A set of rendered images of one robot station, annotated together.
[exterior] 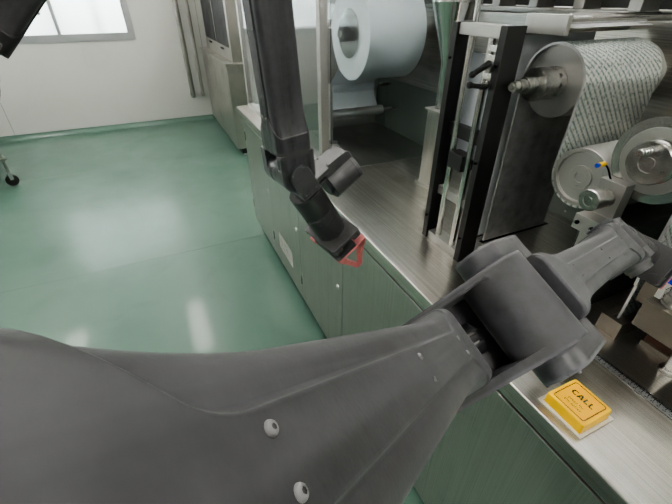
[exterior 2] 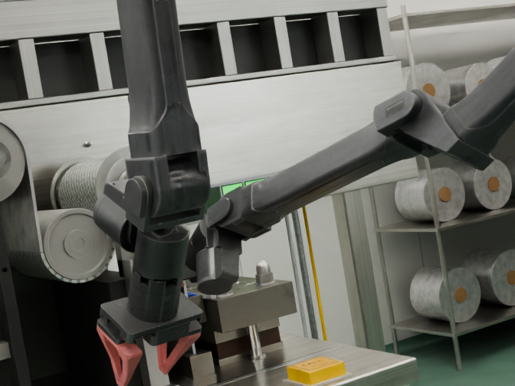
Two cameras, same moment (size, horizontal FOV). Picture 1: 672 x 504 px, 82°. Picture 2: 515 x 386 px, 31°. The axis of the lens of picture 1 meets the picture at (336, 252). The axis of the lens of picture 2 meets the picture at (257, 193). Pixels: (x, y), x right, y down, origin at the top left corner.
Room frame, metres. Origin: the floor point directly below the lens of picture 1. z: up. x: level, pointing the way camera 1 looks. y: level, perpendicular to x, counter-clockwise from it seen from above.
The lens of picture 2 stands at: (0.57, 1.05, 1.29)
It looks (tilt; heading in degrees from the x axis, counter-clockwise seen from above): 3 degrees down; 265
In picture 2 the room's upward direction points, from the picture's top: 9 degrees counter-clockwise
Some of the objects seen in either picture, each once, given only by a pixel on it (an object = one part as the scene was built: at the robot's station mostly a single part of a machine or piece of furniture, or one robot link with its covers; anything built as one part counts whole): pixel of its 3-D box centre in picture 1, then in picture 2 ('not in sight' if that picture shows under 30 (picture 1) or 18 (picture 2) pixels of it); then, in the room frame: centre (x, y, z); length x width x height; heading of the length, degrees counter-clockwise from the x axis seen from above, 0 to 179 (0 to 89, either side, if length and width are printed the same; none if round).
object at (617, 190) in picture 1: (581, 251); (145, 305); (0.65, -0.50, 1.05); 0.06 x 0.05 x 0.31; 115
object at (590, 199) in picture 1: (592, 199); not in sight; (0.64, -0.47, 1.18); 0.04 x 0.02 x 0.04; 25
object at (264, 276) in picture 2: not in sight; (263, 272); (0.44, -0.65, 1.05); 0.04 x 0.04 x 0.04
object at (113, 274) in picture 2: (630, 248); (104, 325); (0.75, -0.68, 1.00); 0.33 x 0.07 x 0.20; 115
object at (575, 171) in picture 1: (619, 167); (55, 243); (0.80, -0.62, 1.18); 0.26 x 0.12 x 0.12; 115
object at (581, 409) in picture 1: (577, 405); (316, 371); (0.40, -0.41, 0.91); 0.07 x 0.07 x 0.02; 25
